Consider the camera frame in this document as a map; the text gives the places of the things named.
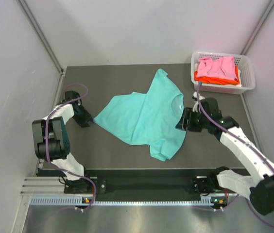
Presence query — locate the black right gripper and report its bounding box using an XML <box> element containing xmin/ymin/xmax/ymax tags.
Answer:
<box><xmin>175</xmin><ymin>107</ymin><xmax>209</xmax><ymax>132</ymax></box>

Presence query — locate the teal t shirt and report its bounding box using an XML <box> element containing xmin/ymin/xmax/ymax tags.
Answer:
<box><xmin>94</xmin><ymin>69</ymin><xmax>186</xmax><ymax>162</ymax></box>

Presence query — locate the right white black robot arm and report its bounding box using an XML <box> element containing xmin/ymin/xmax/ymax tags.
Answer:
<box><xmin>176</xmin><ymin>98</ymin><xmax>274</xmax><ymax>216</ymax></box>

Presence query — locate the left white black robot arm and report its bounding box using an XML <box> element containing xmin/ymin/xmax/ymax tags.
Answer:
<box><xmin>32</xmin><ymin>91</ymin><xmax>93</xmax><ymax>193</ymax></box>

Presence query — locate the orange t shirt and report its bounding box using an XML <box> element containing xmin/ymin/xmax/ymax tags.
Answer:
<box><xmin>194</xmin><ymin>66</ymin><xmax>241</xmax><ymax>86</ymax></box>

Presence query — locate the white t shirt in basket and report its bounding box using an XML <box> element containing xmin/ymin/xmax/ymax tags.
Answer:
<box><xmin>235</xmin><ymin>67</ymin><xmax>242</xmax><ymax>87</ymax></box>

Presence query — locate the pink t shirt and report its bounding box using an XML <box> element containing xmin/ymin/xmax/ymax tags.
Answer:
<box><xmin>197</xmin><ymin>56</ymin><xmax>237</xmax><ymax>80</ymax></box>

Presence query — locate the white perforated plastic basket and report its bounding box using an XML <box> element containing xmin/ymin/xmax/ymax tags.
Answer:
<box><xmin>191</xmin><ymin>51</ymin><xmax>256</xmax><ymax>94</ymax></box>

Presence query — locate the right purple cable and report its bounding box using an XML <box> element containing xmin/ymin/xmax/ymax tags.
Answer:
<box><xmin>196</xmin><ymin>81</ymin><xmax>274</xmax><ymax>229</ymax></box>

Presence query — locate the purple cable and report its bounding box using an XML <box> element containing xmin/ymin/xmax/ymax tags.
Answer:
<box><xmin>196</xmin><ymin>81</ymin><xmax>274</xmax><ymax>229</ymax></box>
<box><xmin>43</xmin><ymin>83</ymin><xmax>96</xmax><ymax>212</ymax></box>

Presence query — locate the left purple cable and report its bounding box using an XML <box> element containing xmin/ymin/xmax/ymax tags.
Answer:
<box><xmin>43</xmin><ymin>83</ymin><xmax>96</xmax><ymax>212</ymax></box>

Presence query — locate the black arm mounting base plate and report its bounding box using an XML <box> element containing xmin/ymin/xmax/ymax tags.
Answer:
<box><xmin>61</xmin><ymin>169</ymin><xmax>240</xmax><ymax>196</ymax></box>

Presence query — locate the grey slotted cable duct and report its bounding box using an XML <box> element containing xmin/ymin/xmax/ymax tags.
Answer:
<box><xmin>30</xmin><ymin>196</ymin><xmax>227</xmax><ymax>206</ymax></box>

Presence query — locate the aluminium frame rail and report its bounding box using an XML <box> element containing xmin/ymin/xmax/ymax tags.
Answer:
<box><xmin>20</xmin><ymin>177</ymin><xmax>65</xmax><ymax>196</ymax></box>

